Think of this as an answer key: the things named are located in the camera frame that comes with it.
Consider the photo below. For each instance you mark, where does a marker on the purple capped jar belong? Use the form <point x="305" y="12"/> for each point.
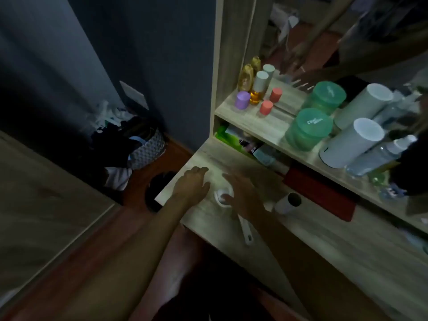
<point x="242" y="100"/>

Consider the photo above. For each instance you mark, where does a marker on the wall mirror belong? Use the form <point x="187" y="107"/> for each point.
<point x="334" y="30"/>

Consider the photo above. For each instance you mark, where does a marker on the patterned laundry basket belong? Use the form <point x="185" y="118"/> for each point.
<point x="148" y="152"/>

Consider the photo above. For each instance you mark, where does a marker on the green lidded plastic jar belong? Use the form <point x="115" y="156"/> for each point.
<point x="309" y="130"/>

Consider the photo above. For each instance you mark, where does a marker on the black and pink tube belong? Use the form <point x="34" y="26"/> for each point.
<point x="250" y="146"/>

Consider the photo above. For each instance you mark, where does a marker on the clear spray bottle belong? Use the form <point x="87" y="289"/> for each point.
<point x="381" y="157"/>

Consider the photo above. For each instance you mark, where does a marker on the white cylinder humidifier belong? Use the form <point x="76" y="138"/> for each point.
<point x="351" y="143"/>

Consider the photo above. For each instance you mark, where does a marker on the white wall socket plate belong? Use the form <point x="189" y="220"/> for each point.
<point x="133" y="95"/>

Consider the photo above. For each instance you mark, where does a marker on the amber bottle with white cap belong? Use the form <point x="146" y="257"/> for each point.
<point x="259" y="88"/>

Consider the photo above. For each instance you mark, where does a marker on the yellow shampoo bottle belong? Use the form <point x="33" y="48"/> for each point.
<point x="245" y="78"/>

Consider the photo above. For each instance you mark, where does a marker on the wooden vanity shelf unit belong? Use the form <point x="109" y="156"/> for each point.
<point x="234" y="46"/>

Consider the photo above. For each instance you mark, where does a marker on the green packet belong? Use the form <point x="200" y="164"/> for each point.
<point x="227" y="137"/>

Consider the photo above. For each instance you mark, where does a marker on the small blue toy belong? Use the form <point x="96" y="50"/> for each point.
<point x="393" y="191"/>

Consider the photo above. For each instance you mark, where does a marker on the person's left hand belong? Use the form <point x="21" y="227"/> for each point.
<point x="192" y="187"/>

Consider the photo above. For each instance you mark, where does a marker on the dark brown glossy bag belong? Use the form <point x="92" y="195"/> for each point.
<point x="411" y="163"/>

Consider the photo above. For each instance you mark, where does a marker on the white plastic bags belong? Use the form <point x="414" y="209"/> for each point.
<point x="103" y="113"/>

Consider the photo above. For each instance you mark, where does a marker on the small green figure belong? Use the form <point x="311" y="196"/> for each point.
<point x="378" y="178"/>

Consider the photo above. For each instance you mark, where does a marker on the person's right hand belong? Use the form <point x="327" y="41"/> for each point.
<point x="244" y="197"/>

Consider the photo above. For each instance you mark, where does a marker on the coral capped jar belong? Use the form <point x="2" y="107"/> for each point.
<point x="266" y="107"/>

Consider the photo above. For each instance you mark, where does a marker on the person's left forearm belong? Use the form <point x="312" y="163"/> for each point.
<point x="133" y="260"/>

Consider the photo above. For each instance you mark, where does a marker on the person's black shorts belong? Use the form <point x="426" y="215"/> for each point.
<point x="217" y="290"/>

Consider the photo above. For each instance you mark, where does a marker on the pale blue packet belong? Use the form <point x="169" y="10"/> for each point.
<point x="265" y="155"/>

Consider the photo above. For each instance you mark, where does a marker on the empty white cardboard tube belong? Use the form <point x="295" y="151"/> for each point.
<point x="287" y="203"/>

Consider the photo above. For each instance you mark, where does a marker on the black round object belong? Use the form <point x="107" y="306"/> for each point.
<point x="160" y="190"/>

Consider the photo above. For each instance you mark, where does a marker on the white cloth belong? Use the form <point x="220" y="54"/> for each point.
<point x="117" y="178"/>

